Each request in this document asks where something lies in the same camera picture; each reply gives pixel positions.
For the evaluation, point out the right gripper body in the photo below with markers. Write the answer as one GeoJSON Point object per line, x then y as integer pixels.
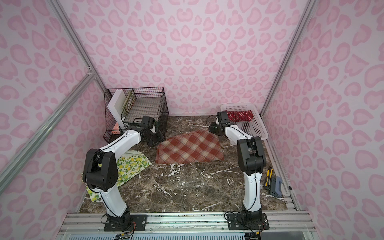
{"type": "Point", "coordinates": [215, 128]}

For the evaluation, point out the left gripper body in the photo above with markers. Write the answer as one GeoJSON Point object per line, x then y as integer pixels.
{"type": "Point", "coordinates": [154, 138]}

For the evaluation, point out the red plaid skirt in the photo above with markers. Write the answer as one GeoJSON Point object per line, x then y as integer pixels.
{"type": "Point", "coordinates": [194, 147]}

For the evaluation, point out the red polka dot skirt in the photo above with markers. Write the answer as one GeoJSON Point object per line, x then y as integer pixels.
{"type": "Point", "coordinates": [240, 116]}

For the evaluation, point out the white plastic basket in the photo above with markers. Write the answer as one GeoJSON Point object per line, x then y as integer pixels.
{"type": "Point", "coordinates": [255, 127]}

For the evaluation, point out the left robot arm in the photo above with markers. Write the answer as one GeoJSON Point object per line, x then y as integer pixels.
{"type": "Point", "coordinates": [101, 170]}

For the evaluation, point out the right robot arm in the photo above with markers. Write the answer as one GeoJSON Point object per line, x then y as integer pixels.
{"type": "Point", "coordinates": [251, 161]}

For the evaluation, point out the white tray in basket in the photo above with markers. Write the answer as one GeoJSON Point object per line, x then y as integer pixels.
{"type": "Point", "coordinates": [144, 107]}

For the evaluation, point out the green lemon print skirt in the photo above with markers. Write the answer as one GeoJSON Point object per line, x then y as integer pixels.
{"type": "Point", "coordinates": [130, 164]}

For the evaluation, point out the green book in basket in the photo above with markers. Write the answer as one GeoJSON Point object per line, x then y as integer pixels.
{"type": "Point", "coordinates": [128, 103]}

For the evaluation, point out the white foam board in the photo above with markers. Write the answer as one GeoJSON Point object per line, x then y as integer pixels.
{"type": "Point", "coordinates": [116, 106]}

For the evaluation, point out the yellow black utility knife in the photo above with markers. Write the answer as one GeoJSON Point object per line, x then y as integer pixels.
{"type": "Point", "coordinates": [267, 183]}

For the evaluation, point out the black wire basket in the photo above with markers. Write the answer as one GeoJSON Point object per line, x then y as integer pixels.
{"type": "Point", "coordinates": [113, 131]}

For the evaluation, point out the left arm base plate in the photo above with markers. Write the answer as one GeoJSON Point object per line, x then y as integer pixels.
{"type": "Point", "coordinates": [125, 223]}

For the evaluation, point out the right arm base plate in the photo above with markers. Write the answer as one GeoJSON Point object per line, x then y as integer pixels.
{"type": "Point", "coordinates": [238, 221]}

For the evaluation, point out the aluminium front rail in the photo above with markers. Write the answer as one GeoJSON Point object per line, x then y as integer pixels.
{"type": "Point", "coordinates": [275, 225]}

